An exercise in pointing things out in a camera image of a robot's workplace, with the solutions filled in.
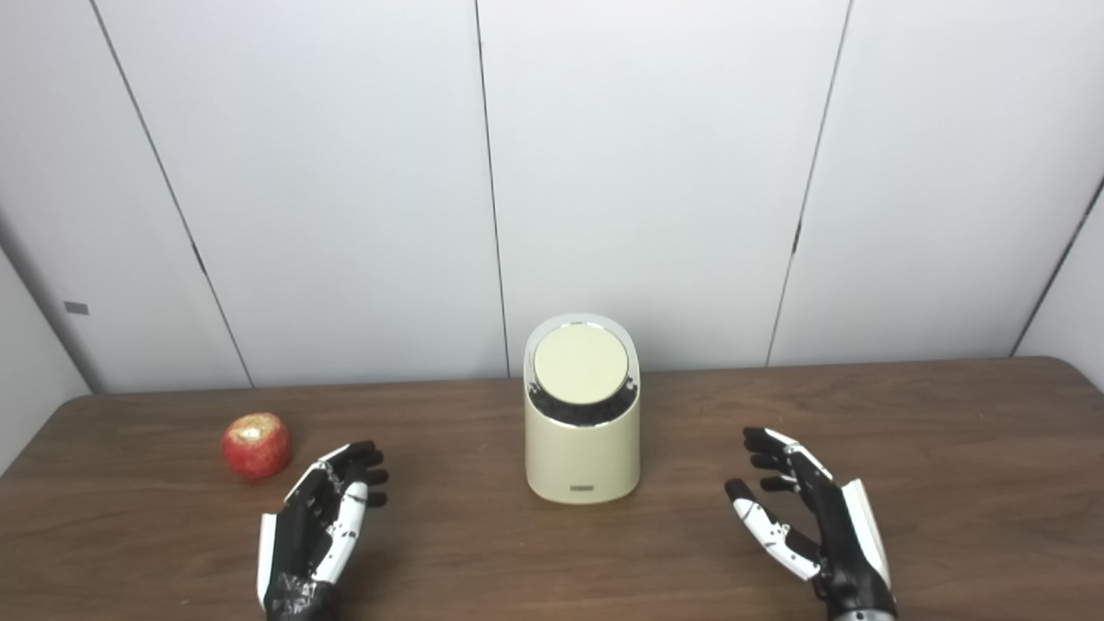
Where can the small grey wall tag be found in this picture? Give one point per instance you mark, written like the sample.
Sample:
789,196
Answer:
76,308

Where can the red apple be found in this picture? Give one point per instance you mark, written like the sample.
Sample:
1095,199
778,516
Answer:
256,448

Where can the cream round bin lid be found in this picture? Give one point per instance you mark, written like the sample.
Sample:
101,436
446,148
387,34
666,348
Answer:
580,362

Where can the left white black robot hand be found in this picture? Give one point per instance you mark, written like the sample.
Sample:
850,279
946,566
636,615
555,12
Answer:
302,526

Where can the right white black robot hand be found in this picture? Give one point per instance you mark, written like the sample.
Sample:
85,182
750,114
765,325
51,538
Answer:
841,535

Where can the cream-colored round bin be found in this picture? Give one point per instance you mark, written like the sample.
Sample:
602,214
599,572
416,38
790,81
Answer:
582,457

